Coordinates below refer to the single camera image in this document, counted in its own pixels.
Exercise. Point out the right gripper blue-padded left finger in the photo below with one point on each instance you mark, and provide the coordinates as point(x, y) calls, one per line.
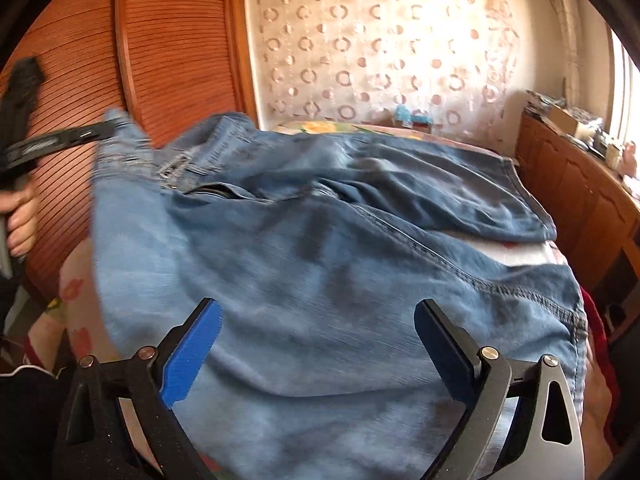
point(119, 420)

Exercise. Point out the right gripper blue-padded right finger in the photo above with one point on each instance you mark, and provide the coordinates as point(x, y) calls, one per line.
point(543, 441)

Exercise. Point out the light blue denim jeans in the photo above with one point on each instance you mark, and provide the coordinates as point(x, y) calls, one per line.
point(320, 279)

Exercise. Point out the person's left hand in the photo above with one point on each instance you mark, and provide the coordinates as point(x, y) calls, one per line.
point(20, 208)

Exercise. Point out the floral bed sheet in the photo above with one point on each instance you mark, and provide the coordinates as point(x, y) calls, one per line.
point(80, 304)

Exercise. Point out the brown wooden slatted wardrobe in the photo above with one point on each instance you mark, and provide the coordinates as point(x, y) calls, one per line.
point(168, 63)

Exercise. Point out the brown wooden sideboard cabinet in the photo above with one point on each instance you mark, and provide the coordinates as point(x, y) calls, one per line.
point(596, 219)

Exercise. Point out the pink figurine on sideboard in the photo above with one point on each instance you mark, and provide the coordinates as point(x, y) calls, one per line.
point(628, 164)

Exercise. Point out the cardboard box on sideboard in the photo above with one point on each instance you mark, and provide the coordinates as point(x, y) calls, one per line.
point(568, 124)

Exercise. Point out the white circle-patterned curtain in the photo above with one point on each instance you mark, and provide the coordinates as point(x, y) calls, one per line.
point(357, 60)

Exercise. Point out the blue item behind bed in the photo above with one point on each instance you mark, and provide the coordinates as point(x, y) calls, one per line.
point(410, 118)

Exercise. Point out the window with wooden frame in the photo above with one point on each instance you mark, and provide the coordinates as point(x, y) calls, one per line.
point(623, 109)

